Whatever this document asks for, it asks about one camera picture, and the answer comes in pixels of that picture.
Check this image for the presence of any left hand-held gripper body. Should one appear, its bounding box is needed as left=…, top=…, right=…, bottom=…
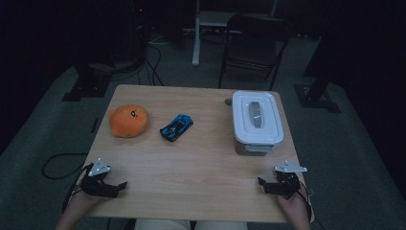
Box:
left=79, top=157, right=112, bottom=197

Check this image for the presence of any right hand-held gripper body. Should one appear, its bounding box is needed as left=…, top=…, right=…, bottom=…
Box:
left=272, top=160, right=308, bottom=200

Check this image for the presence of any clear grey storage box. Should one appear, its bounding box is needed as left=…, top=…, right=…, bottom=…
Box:
left=234, top=136, right=276, bottom=157

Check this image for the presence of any orange plush toy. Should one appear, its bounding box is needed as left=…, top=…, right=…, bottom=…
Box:
left=108, top=104, right=150, bottom=139

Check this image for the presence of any white box lid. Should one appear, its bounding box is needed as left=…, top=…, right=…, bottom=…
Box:
left=232, top=90, right=285, bottom=147

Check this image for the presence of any blue toy car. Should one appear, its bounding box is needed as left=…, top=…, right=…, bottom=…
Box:
left=159, top=114, right=194, bottom=143

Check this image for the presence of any person's left hand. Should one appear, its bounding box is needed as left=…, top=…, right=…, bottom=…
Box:
left=68, top=189, right=106, bottom=216

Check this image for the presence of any person's right hand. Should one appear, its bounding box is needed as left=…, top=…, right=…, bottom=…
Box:
left=276, top=186, right=310, bottom=222

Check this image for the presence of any black strip on floor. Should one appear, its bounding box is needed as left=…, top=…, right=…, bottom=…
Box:
left=90, top=117, right=101, bottom=134

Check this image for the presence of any black folding chair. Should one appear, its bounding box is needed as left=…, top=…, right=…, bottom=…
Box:
left=218, top=12, right=293, bottom=91

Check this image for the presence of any dark equipment tower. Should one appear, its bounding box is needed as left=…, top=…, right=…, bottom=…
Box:
left=126, top=0, right=151, bottom=63

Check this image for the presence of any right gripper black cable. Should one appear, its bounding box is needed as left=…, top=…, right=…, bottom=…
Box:
left=299, top=182, right=314, bottom=222

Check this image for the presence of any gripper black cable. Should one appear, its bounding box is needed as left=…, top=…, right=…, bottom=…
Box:
left=61, top=162, right=94, bottom=215
left=299, top=182, right=314, bottom=222

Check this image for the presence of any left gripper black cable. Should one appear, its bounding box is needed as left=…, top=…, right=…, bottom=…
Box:
left=61, top=162, right=94, bottom=215

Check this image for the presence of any black floor cable loop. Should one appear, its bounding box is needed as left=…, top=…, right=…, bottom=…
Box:
left=41, top=152, right=89, bottom=180

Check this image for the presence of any black stand with base plate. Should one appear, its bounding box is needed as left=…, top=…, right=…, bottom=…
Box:
left=293, top=0, right=342, bottom=114
left=61, top=60, right=113, bottom=103

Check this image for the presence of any black floor cables bundle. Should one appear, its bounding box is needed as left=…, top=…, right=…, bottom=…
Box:
left=109, top=41, right=166, bottom=87

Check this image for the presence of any white desk frame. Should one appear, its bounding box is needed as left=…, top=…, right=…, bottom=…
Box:
left=191, top=0, right=280, bottom=67

